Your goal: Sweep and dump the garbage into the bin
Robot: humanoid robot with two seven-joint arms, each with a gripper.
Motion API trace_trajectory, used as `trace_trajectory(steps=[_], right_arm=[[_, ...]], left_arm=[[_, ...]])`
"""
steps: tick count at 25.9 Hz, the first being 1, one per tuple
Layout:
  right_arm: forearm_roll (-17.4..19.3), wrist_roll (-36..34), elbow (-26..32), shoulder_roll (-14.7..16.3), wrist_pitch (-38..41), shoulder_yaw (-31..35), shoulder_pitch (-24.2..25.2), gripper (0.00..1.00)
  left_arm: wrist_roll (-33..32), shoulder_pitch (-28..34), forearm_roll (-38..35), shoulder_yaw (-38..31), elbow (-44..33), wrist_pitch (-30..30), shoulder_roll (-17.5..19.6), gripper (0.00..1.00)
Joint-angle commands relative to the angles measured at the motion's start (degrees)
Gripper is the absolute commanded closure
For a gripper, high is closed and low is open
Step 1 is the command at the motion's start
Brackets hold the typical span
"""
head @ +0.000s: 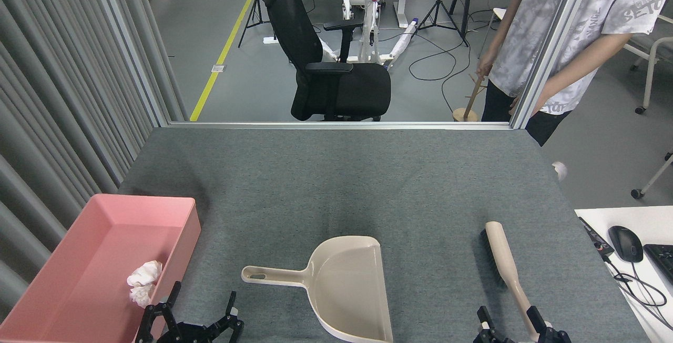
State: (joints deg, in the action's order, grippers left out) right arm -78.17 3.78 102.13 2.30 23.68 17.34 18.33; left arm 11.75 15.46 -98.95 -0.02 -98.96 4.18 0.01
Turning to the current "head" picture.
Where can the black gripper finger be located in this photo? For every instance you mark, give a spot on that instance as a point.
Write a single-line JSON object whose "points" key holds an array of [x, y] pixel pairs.
{"points": [[552, 335], [489, 335]]}

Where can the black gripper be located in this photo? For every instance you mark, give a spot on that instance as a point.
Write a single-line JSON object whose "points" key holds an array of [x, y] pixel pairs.
{"points": [[192, 333]]}

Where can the white paper ball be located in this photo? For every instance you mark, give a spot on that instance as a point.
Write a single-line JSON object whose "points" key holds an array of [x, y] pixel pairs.
{"points": [[146, 273], [142, 295]]}

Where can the beige hand brush black bristles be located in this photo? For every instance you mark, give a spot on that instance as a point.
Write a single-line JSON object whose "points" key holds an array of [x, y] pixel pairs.
{"points": [[499, 248]]}

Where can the beige plastic dustpan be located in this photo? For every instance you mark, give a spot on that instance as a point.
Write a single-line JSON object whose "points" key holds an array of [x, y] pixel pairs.
{"points": [[352, 290]]}

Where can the wooden stand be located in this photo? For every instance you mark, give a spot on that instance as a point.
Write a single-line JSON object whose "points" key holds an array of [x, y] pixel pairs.
{"points": [[465, 115]]}

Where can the person's left forearm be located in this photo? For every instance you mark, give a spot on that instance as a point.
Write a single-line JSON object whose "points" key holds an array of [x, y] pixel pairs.
{"points": [[578, 72]]}

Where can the person's right forearm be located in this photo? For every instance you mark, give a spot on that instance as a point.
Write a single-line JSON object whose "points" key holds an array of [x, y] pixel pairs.
{"points": [[499, 32]]}

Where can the pink plastic bin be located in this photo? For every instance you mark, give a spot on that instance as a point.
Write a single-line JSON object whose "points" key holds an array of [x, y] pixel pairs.
{"points": [[79, 280]]}

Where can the person's right hand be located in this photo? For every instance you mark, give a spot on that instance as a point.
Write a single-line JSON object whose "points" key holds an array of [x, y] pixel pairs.
{"points": [[487, 66]]}

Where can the small black flat device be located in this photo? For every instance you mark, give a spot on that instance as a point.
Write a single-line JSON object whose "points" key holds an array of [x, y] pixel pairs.
{"points": [[597, 238]]}

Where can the black computer mouse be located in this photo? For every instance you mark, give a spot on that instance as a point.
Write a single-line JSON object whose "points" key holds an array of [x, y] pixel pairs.
{"points": [[625, 243]]}

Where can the black keyboard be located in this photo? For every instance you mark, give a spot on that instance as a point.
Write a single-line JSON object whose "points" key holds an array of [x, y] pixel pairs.
{"points": [[662, 261]]}

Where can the white side table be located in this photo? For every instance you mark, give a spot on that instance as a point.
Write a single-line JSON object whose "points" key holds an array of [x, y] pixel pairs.
{"points": [[646, 217]]}

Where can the white chair leg with caster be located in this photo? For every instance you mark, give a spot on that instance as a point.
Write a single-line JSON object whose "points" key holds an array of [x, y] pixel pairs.
{"points": [[636, 193]]}

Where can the silver floor socket plate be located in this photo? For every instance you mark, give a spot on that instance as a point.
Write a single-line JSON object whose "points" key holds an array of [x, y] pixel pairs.
{"points": [[218, 68]]}

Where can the black office chair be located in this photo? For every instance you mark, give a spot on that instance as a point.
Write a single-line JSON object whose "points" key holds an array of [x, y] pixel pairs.
{"points": [[347, 90]]}

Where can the grey ribbed curtain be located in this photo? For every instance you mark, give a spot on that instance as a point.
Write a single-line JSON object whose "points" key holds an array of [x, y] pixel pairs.
{"points": [[52, 69]]}

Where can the white power strip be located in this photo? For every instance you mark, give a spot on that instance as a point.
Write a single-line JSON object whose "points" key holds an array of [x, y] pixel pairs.
{"points": [[269, 40]]}

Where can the person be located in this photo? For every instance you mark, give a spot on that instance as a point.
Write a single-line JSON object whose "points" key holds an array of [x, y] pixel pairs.
{"points": [[526, 27]]}

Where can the silver table rail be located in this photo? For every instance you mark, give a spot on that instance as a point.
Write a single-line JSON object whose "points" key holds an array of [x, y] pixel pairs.
{"points": [[342, 125]]}

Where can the grey chair white frame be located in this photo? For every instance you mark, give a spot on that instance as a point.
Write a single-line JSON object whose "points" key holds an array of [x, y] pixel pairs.
{"points": [[650, 80]]}

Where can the silver post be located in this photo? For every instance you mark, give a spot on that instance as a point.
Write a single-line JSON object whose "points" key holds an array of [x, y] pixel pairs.
{"points": [[554, 43], [130, 43]]}

